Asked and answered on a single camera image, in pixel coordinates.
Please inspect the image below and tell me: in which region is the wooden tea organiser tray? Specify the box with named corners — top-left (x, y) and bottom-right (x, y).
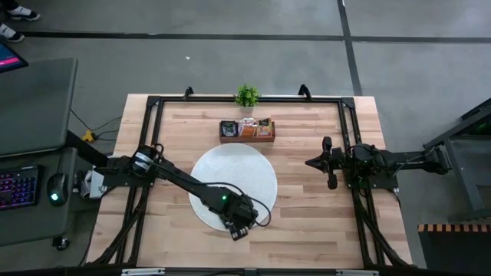
top-left (219, 117), bottom-right (276, 143)

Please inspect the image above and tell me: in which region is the black floor cable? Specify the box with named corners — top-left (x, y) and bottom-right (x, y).
top-left (70, 108), bottom-right (124, 133)

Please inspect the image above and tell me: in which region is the black caster wheel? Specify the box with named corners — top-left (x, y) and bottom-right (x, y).
top-left (52, 236), bottom-right (71, 252)

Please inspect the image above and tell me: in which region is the black computer mouse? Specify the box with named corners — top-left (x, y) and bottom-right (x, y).
top-left (46, 172), bottom-right (71, 208)

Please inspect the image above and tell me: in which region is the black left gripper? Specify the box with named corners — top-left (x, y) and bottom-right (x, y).
top-left (210, 191), bottom-right (259, 230)

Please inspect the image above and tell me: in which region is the orange fruit tea packet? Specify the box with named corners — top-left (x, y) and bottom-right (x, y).
top-left (257, 118), bottom-right (274, 138)

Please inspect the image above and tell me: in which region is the grey desk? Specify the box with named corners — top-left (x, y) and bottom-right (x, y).
top-left (0, 130), bottom-right (77, 249)

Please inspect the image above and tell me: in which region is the large grey flat panel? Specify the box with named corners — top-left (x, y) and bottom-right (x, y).
top-left (0, 57), bottom-right (79, 157)

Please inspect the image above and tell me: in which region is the black crate with orange slats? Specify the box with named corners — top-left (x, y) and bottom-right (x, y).
top-left (417, 223), bottom-right (491, 276)

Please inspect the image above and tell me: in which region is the backlit black keyboard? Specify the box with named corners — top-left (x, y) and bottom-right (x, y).
top-left (0, 165), bottom-right (42, 211)

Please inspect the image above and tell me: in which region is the small green potted plant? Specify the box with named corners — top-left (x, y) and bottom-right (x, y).
top-left (233, 84), bottom-right (262, 114)

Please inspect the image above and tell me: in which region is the white printed box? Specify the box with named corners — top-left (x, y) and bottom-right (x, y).
top-left (78, 168), bottom-right (109, 200)

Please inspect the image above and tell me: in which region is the black metal cart frame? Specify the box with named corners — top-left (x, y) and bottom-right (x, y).
top-left (422, 97), bottom-right (491, 222)

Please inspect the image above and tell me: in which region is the silver metal bracket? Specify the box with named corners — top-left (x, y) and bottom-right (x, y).
top-left (120, 268), bottom-right (166, 276)

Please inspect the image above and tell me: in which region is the dark screen with pink bar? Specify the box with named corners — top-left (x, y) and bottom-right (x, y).
top-left (0, 41), bottom-right (29, 74)

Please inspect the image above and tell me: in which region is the black aluminium table frame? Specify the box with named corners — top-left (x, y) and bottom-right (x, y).
top-left (86, 84), bottom-right (414, 269)

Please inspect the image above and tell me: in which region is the person's shoe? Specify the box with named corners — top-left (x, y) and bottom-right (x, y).
top-left (0, 22), bottom-right (25, 43)
top-left (7, 5), bottom-right (41, 22)

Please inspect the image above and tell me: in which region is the white round woven placemat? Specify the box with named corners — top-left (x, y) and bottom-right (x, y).
top-left (189, 143), bottom-right (278, 232)

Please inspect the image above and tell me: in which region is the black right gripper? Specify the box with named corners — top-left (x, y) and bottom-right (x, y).
top-left (305, 136), bottom-right (348, 190)

